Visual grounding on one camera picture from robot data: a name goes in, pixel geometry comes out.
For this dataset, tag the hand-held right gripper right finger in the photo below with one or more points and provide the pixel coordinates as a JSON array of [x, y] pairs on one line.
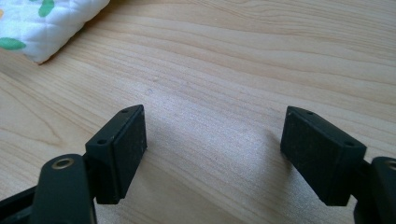
[[317, 155]]

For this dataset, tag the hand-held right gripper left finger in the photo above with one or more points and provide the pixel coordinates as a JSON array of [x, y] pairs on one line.
[[120, 158]]

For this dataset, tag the white quilted cloth green print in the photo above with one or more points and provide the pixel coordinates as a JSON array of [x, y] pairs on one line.
[[40, 26]]

